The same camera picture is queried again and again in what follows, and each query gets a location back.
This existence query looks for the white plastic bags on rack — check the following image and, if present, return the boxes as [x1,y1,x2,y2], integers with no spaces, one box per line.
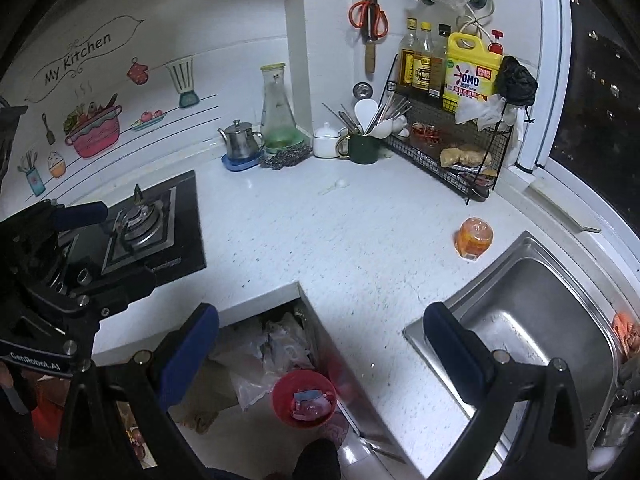
[455,94,528,143]

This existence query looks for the orange plastic cup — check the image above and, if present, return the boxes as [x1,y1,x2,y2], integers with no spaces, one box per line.
[454,217,494,262]

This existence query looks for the dark sauce bottle black cap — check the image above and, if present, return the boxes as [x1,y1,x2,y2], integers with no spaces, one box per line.
[429,23,452,103]

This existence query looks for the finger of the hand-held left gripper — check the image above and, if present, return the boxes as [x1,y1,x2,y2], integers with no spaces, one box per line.
[10,199,109,241]
[35,265,158,331]

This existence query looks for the red plastic bag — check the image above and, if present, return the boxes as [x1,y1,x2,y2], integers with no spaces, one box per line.
[32,380,68,428]

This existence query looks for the white rice paddle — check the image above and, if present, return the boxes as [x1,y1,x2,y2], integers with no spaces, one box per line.
[354,98,379,136]

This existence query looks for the red dried chilies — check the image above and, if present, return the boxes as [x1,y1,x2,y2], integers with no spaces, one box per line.
[410,122,443,148]

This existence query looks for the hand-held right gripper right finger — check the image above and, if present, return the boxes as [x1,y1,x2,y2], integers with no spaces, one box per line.
[423,301,588,480]

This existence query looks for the kitchen wall sticker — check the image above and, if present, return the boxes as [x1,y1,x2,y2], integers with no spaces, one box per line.
[15,15,221,198]

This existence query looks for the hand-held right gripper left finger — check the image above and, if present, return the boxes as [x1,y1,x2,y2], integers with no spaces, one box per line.
[57,302,221,480]

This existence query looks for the black wire rack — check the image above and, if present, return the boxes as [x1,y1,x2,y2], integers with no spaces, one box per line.
[382,52,513,206]

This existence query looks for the white plastic bags under counter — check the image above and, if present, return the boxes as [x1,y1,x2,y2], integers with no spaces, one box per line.
[210,312,316,411]

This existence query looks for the orange cloth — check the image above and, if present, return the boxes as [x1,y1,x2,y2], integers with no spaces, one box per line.
[612,312,640,356]

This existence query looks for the white ceramic soup spoons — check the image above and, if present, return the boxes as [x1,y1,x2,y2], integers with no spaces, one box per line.
[372,114,410,138]

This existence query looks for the black glass gas stove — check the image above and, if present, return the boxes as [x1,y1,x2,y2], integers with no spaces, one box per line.
[50,170,207,291]

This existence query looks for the person's dark trouser leg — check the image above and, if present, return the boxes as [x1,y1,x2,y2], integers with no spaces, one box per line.
[205,437,342,480]

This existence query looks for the steel teapot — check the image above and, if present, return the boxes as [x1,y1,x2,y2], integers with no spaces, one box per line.
[218,119,265,160]

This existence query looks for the ginger root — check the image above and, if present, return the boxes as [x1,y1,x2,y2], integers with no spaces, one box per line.
[440,145,493,168]

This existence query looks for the blue teapot tray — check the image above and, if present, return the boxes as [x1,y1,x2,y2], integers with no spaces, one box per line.
[221,150,263,172]

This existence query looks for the green enamel mug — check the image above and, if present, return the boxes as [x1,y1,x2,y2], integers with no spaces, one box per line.
[335,132,383,165]

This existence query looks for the orange handled scissors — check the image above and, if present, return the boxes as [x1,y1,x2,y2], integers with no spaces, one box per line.
[348,0,390,41]

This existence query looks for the red plastic bin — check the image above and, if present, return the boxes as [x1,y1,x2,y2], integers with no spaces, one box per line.
[271,370,337,428]

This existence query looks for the green saucer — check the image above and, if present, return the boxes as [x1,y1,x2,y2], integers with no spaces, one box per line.
[264,141,307,156]

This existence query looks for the glass carafe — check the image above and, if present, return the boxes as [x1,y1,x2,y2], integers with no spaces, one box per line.
[259,63,304,153]

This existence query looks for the white lidded jar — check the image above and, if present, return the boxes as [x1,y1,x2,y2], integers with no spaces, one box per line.
[312,121,348,158]

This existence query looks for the wooden handled knife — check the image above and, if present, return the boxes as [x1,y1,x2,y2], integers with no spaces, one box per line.
[364,10,378,75]

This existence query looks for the black plastic bag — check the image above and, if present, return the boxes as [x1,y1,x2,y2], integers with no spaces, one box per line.
[496,55,538,107]

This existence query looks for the cardboard box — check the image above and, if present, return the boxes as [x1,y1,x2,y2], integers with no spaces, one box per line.
[175,360,241,413]

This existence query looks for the steel wool scrubber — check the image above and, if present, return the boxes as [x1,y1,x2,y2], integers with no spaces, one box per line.
[260,142,313,171]

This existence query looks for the white framed window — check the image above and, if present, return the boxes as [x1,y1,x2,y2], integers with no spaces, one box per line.
[515,0,640,241]

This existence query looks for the oil bottle yellow label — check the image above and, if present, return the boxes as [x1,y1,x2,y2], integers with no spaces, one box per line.
[397,17,420,88]

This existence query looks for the yellow detergent jug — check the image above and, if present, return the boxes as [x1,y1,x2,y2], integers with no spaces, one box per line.
[442,31,505,111]

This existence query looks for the stainless steel sink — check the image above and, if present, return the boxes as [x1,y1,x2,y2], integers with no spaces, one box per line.
[404,231,631,466]

